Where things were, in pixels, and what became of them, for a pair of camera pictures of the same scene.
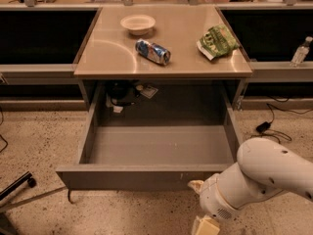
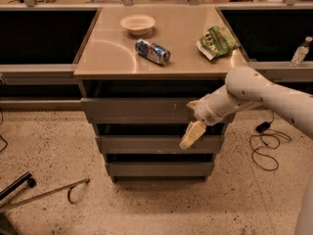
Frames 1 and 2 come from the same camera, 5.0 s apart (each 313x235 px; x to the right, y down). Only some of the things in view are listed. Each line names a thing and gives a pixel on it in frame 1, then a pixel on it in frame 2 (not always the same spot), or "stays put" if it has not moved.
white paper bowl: [138, 24] stays put
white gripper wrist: [212, 200] → [204, 113]
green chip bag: [217, 41] stays put
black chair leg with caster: [27, 176] stays put
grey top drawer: [153, 155] → [138, 110]
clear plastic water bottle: [301, 52] stays put
